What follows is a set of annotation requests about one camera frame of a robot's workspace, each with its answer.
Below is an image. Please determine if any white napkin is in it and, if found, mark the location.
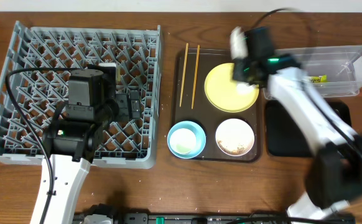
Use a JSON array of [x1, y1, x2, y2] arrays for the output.
[[230, 27, 248, 60]]

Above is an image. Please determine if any wooden chopstick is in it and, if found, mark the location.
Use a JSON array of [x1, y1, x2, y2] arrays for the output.
[[191, 45, 200, 110], [179, 42, 189, 107]]

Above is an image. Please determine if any white cup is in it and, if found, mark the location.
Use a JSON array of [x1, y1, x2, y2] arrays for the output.
[[170, 128, 197, 154]]

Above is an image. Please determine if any pink bowl with rice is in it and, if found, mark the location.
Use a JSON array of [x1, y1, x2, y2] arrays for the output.
[[215, 118, 255, 157]]

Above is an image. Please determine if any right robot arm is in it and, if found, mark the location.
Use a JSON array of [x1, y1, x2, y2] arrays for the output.
[[232, 54, 362, 223]]

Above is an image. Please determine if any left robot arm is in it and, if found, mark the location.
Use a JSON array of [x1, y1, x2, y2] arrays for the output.
[[31, 65, 141, 223]]

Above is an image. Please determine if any grey dishwasher rack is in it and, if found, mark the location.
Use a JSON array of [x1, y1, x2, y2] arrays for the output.
[[1, 22, 162, 169]]

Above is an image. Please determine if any yellow plate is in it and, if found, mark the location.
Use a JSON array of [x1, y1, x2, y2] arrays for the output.
[[204, 63, 259, 113]]

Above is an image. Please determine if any dark brown serving tray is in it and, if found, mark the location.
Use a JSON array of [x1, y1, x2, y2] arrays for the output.
[[171, 48, 262, 163]]

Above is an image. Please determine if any black tray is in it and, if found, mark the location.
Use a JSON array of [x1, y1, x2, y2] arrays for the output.
[[264, 99, 352, 158]]

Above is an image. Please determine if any light blue bowl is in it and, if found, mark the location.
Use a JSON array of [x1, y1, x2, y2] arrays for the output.
[[167, 121, 206, 159]]

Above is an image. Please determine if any clear plastic bin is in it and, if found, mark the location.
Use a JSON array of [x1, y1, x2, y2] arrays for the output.
[[277, 45, 362, 98]]

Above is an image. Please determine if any black equipment rail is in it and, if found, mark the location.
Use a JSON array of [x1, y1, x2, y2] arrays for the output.
[[72, 203, 356, 224]]

